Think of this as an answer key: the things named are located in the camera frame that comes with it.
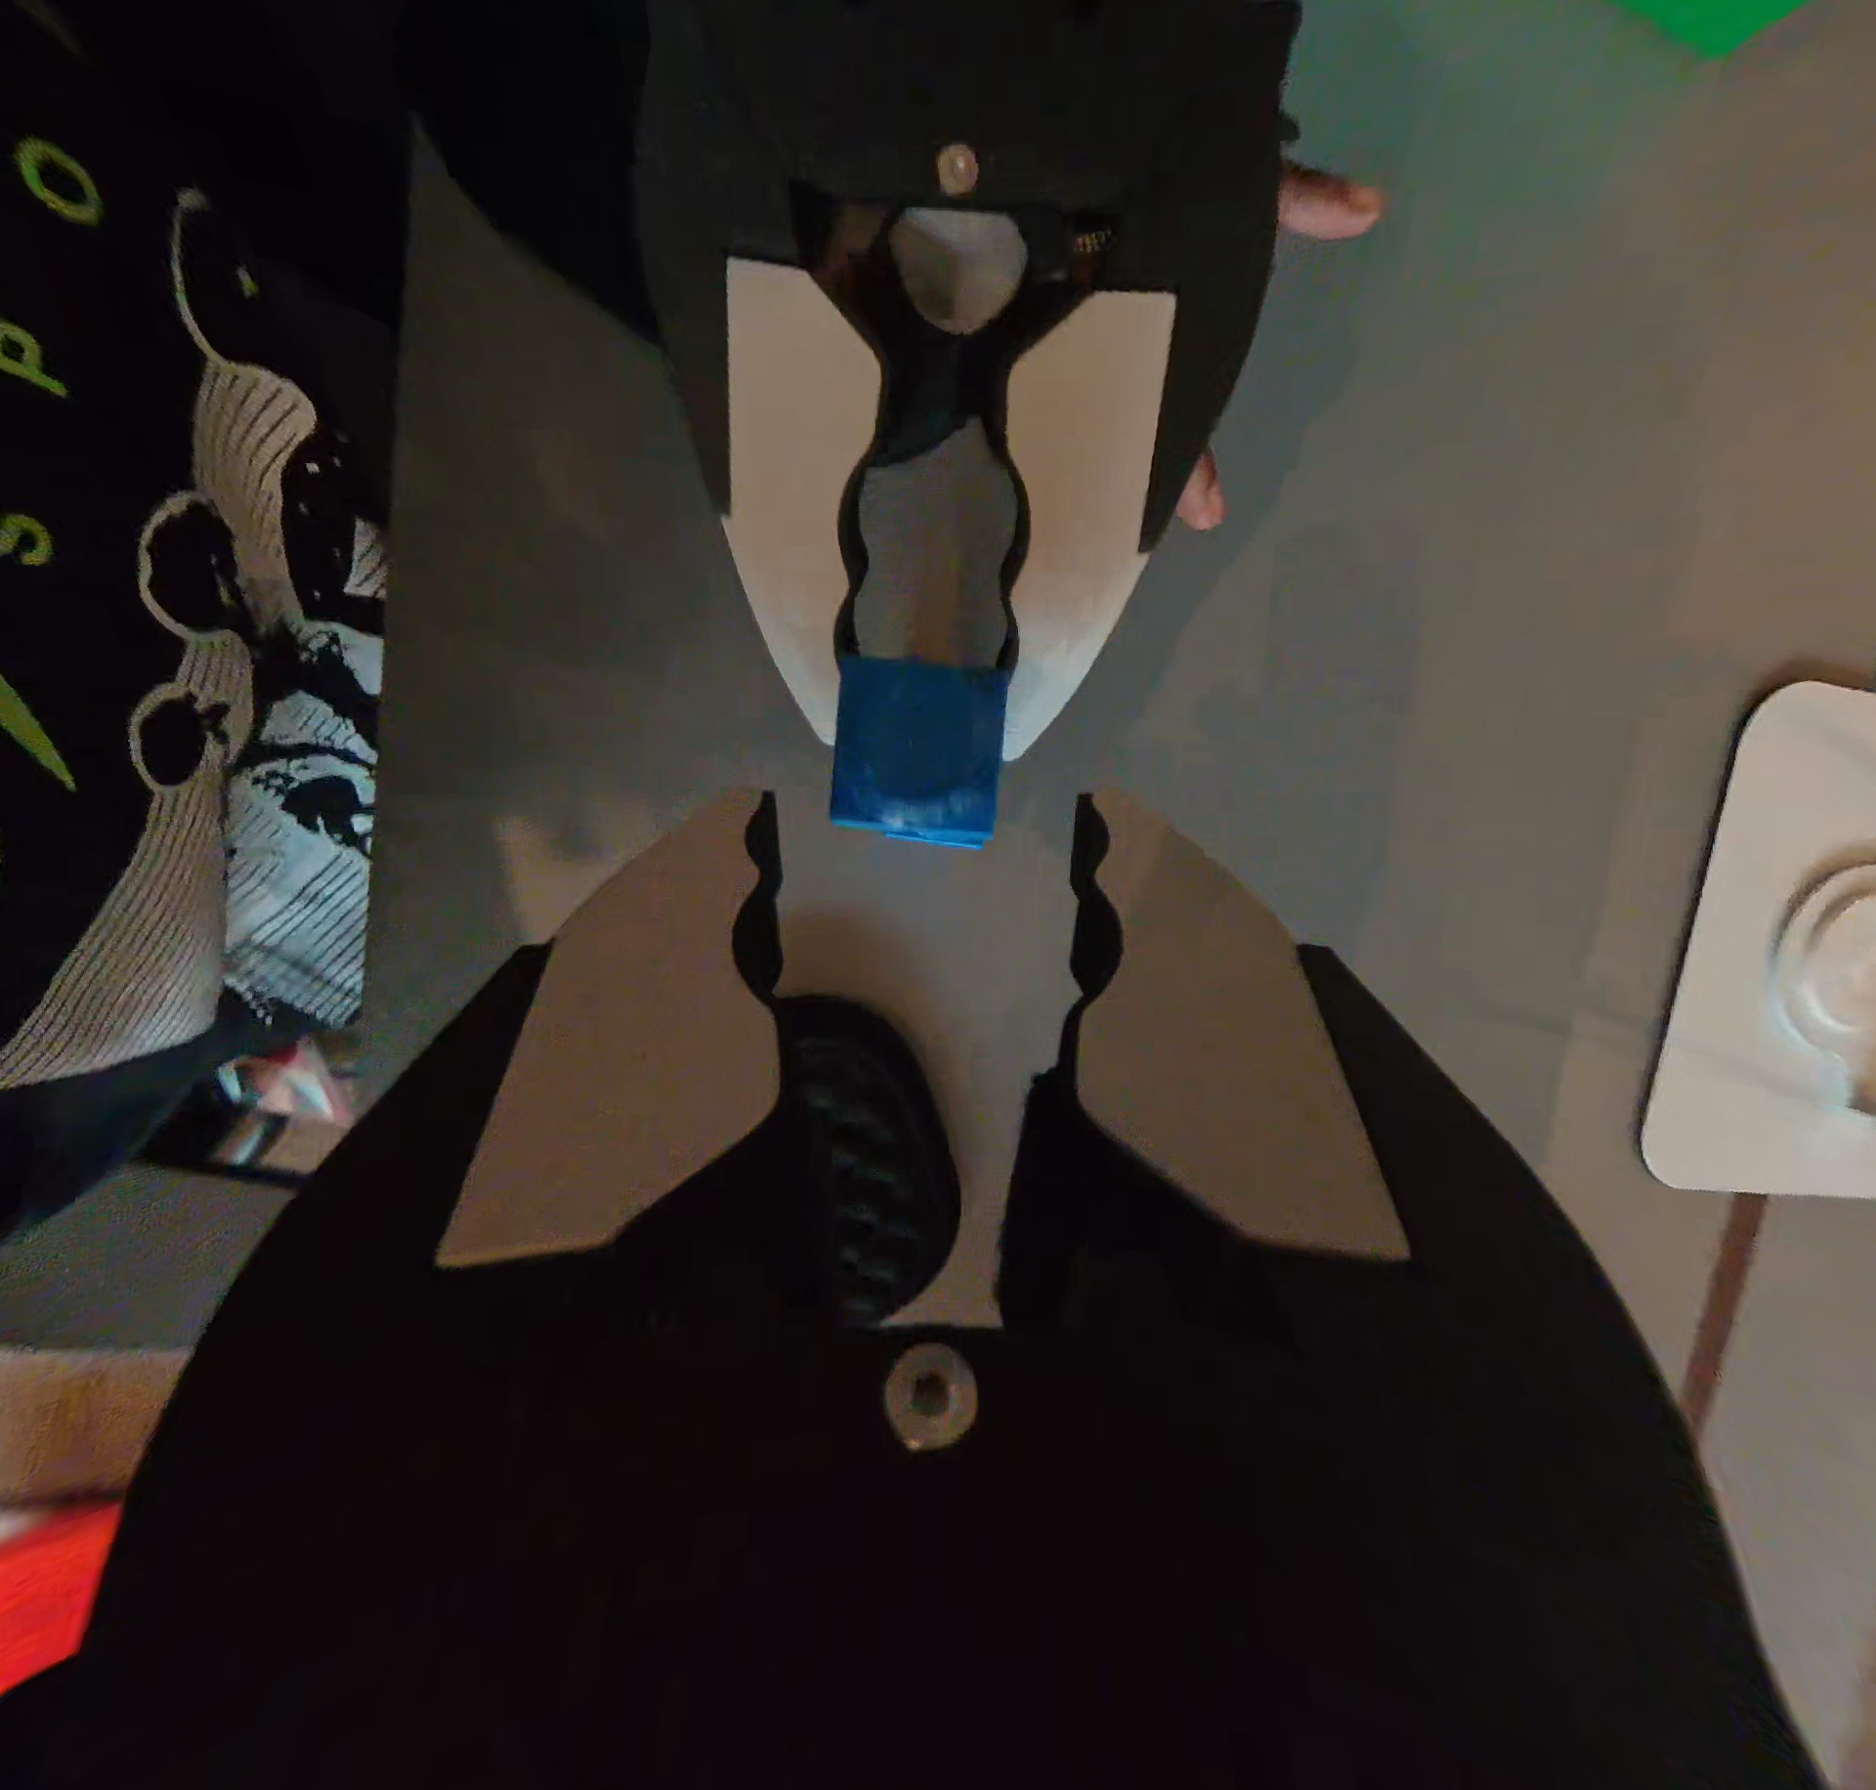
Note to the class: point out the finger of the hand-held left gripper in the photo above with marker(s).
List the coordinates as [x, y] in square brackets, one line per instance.
[1091, 500]
[783, 500]

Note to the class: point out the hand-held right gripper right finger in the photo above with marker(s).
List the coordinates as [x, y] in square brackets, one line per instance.
[1232, 1072]

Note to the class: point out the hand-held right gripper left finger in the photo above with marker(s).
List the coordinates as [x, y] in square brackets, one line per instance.
[631, 1072]

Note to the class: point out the blue mega block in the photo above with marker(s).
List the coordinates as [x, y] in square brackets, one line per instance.
[915, 750]

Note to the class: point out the person's left hand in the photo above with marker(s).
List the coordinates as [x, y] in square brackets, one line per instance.
[1330, 203]

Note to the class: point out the red and white small object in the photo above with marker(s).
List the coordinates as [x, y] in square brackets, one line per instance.
[284, 1087]

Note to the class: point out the white monitor stand base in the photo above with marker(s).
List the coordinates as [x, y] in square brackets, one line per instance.
[1716, 1087]

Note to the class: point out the black printed shirt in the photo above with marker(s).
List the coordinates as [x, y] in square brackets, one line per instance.
[177, 793]

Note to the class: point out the clear round plastic lid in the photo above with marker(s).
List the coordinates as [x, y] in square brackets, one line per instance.
[1833, 969]

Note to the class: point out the red flat object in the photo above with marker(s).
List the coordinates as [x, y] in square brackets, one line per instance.
[44, 1586]

